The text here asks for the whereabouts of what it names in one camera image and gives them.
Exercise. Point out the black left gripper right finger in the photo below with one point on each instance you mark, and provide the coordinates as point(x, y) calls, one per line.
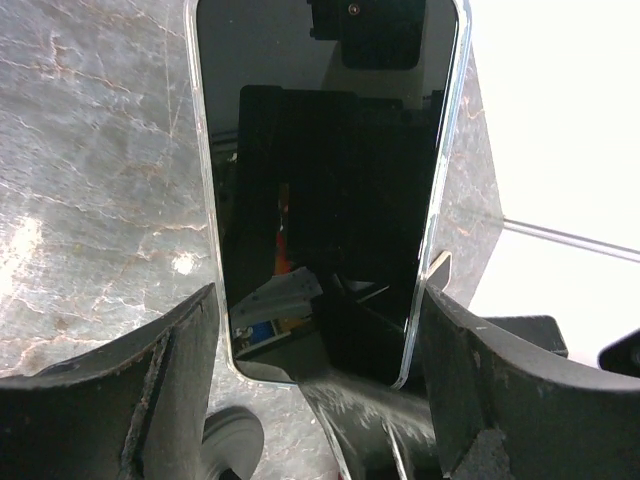
point(504, 408)

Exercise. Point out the black folding phone stand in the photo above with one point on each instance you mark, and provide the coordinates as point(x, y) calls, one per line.
point(540, 330)

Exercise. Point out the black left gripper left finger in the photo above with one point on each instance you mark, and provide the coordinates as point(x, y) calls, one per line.
point(133, 408)

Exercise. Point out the black phone clear case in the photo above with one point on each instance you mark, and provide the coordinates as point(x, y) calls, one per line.
point(327, 130)

